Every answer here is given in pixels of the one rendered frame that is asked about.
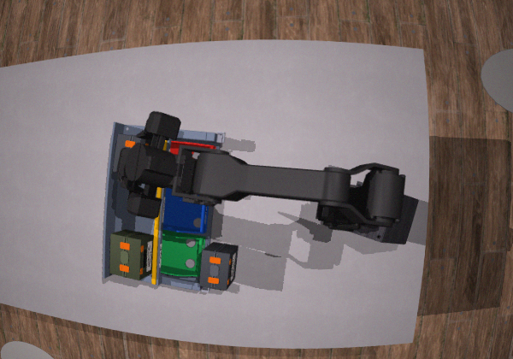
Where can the grey metal bin shelf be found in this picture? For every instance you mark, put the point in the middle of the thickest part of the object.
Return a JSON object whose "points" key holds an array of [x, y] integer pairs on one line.
{"points": [[117, 218]]}

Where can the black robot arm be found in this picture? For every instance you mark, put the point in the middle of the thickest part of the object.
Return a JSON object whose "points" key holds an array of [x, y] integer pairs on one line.
{"points": [[379, 200]]}

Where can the green bin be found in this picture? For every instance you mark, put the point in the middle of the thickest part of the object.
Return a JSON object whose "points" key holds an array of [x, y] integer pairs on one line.
{"points": [[175, 252]]}

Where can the blue open bin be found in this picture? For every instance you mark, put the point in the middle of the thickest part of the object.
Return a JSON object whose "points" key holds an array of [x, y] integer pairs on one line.
{"points": [[179, 216]]}

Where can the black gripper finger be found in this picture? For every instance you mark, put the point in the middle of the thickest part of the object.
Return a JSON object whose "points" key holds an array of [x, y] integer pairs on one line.
{"points": [[144, 134], [139, 189]]}

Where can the olive green case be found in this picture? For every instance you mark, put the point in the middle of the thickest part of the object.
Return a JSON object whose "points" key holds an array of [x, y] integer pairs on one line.
{"points": [[131, 254]]}

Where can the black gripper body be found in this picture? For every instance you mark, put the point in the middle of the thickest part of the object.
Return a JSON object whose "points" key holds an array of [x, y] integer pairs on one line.
{"points": [[162, 126]]}

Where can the red open bin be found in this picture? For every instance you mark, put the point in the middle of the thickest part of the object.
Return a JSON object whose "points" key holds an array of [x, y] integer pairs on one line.
{"points": [[175, 146]]}

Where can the yellow flat bar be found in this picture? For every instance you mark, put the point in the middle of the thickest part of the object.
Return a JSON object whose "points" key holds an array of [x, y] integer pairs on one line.
{"points": [[156, 232]]}

